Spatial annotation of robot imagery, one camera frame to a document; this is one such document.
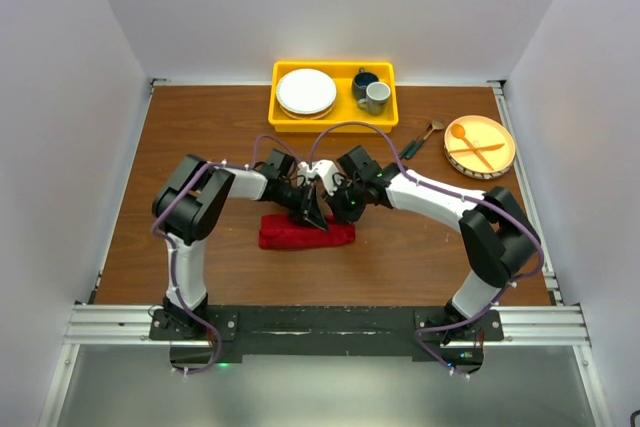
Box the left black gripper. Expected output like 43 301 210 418
274 180 327 232

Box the red cloth napkin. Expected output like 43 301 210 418
258 214 356 251

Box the brass spoon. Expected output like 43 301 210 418
405 120 444 160

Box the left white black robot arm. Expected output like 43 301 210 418
152 149 329 339

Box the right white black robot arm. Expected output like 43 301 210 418
313 146 544 340

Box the grey white mug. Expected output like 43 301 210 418
357 81 391 116

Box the wooden plate under white plate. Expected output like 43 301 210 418
279 105 333 121

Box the dark blue mug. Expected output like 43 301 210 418
351 67 379 100

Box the yellow plastic bin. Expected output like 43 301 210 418
268 60 399 134

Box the orange wooden spoon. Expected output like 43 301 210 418
451 123 493 170

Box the orange wooden plate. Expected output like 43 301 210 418
444 115 516 180

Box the orange wooden knife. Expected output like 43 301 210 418
446 143 505 155

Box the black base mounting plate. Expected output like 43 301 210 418
152 306 485 373

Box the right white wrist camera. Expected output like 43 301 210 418
312 159 344 196

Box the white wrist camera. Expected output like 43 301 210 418
312 159 344 196
296 162 318 186

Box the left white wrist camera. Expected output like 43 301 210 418
296 162 318 186

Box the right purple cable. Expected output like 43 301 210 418
309 120 545 378

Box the purple cable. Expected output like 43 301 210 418
309 120 545 378
150 134 317 376

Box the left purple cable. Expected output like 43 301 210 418
150 134 317 376

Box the aluminium frame rail right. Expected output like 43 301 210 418
487 81 564 306

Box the aluminium frame rail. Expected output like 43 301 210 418
487 81 564 306
63 305 590 348

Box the aluminium frame rail front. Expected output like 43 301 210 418
63 305 590 348

